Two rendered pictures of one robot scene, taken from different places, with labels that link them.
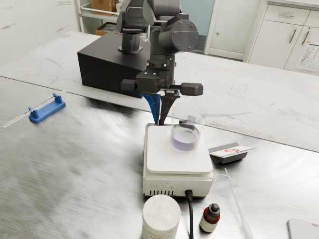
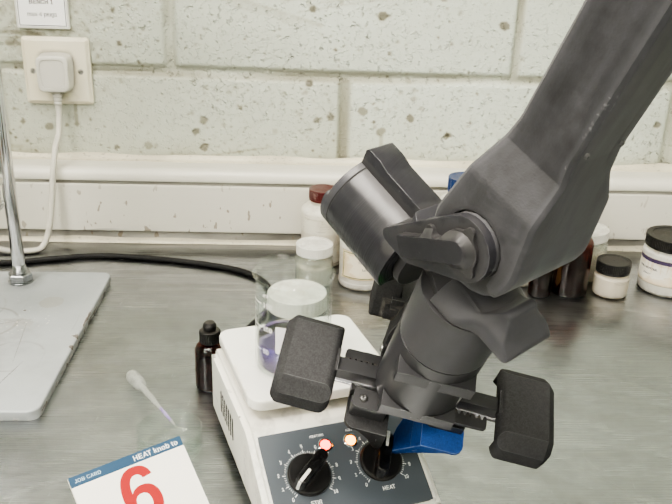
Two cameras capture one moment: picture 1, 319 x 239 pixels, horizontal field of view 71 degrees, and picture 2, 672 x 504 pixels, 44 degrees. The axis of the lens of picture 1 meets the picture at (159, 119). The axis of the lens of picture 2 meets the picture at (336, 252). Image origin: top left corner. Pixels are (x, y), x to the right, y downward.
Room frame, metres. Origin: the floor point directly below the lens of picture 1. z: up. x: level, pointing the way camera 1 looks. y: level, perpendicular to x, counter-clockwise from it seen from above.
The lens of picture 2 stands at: (0.88, -0.18, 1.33)
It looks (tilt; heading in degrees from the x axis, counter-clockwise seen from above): 23 degrees down; 164
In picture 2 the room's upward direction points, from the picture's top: 2 degrees clockwise
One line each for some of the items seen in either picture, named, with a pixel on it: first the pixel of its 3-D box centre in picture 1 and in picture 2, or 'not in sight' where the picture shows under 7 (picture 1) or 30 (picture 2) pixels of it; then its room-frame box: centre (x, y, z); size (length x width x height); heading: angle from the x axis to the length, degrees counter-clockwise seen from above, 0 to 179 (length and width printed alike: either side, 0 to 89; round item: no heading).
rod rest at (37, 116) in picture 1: (46, 106); not in sight; (0.48, 0.31, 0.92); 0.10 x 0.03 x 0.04; 155
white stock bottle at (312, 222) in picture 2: not in sight; (322, 225); (-0.07, 0.07, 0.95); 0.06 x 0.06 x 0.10
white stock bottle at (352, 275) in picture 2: not in sight; (364, 241); (0.00, 0.11, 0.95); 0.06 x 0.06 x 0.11
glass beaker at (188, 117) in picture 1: (187, 128); (291, 318); (0.32, -0.05, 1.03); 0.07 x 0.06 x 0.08; 20
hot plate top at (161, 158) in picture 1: (177, 147); (303, 358); (0.31, -0.04, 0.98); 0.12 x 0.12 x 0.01; 5
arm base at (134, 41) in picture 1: (130, 40); not in sight; (0.71, 0.12, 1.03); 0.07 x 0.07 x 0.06; 78
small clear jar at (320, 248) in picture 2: not in sight; (314, 262); (-0.01, 0.05, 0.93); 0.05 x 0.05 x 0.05
